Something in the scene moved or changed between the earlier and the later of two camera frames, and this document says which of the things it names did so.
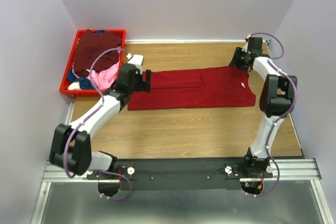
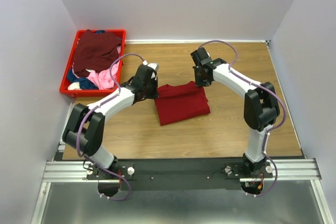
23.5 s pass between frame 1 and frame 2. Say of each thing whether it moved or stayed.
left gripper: moved
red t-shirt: moved
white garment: stayed
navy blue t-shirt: stayed
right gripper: moved
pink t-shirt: stayed
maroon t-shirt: stayed
